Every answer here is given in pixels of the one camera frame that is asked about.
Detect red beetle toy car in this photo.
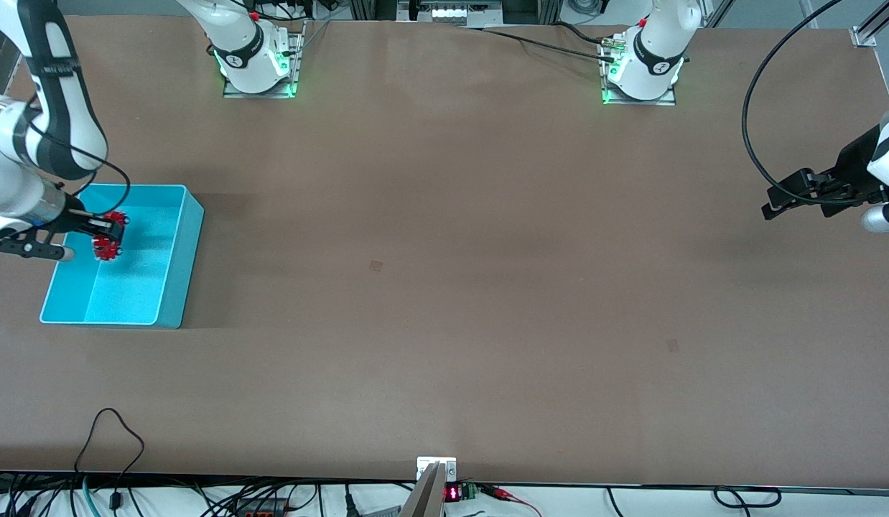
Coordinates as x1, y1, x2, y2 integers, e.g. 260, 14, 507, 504
91, 210, 131, 262

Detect blue plastic box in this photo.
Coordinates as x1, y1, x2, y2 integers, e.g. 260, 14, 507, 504
40, 185, 205, 330

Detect black power strip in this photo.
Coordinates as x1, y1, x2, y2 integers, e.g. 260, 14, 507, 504
229, 498, 291, 517

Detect red black clip lead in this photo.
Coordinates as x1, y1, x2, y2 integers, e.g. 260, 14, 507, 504
478, 485, 542, 517

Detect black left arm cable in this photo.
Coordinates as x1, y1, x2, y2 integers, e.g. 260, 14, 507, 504
743, 0, 847, 206

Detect aluminium frame profile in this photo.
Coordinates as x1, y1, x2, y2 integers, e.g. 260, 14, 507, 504
850, 0, 889, 48

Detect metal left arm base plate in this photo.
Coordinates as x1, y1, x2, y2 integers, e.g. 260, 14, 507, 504
601, 32, 679, 107

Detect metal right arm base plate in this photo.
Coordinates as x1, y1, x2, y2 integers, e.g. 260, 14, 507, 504
223, 20, 305, 99

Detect thin black looped cable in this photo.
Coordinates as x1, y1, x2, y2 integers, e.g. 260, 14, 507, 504
73, 408, 145, 512

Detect black cable across table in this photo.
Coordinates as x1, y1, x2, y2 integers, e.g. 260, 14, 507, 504
444, 22, 621, 64

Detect black coiled cable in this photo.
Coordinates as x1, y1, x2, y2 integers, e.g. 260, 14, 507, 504
712, 486, 783, 509

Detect metal frame with light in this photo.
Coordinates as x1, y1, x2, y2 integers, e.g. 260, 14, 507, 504
398, 0, 503, 22

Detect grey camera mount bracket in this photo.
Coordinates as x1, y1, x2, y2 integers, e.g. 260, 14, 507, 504
400, 457, 457, 517

